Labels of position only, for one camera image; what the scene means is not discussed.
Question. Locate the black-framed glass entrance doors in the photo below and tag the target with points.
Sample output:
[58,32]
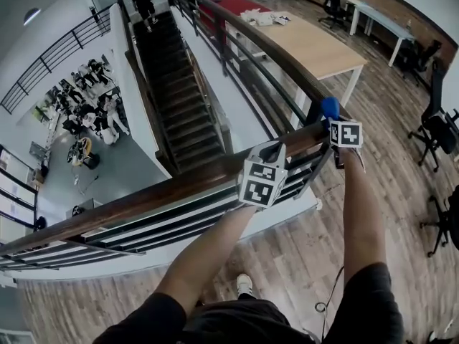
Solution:
[14,192]

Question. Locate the long white desk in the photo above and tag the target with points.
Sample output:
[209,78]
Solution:
[387,22]

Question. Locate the black metal balcony railing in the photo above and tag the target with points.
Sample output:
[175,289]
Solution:
[41,60]

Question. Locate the dome pendant lamp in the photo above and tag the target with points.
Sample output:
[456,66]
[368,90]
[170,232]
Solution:
[30,15]

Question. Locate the person's black shirt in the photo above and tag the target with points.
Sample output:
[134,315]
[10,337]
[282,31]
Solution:
[251,321]

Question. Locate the wooden railing with black bars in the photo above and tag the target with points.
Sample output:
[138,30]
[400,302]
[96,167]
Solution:
[143,200]

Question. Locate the blue cloth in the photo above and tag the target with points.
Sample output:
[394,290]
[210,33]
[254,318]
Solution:
[330,108]

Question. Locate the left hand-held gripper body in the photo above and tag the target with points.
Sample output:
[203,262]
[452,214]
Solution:
[258,192]

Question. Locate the person's right forearm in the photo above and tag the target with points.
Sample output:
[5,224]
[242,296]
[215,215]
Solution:
[362,220]

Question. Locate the dark staircase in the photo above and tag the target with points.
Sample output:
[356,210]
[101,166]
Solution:
[179,95]

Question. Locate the person's right white shoe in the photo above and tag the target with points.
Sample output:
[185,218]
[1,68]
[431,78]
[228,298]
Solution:
[244,285]

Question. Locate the light wooden table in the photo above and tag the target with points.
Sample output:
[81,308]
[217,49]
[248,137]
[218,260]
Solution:
[315,45]

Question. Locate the red table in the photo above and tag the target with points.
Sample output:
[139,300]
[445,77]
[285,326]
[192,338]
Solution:
[233,7]

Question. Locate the person's left forearm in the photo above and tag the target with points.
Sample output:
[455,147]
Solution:
[208,260]

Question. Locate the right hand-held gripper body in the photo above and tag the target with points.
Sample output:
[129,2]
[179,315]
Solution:
[348,133]

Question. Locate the round yellow-rimmed cart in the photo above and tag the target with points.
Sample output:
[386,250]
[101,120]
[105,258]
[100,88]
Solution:
[84,152]

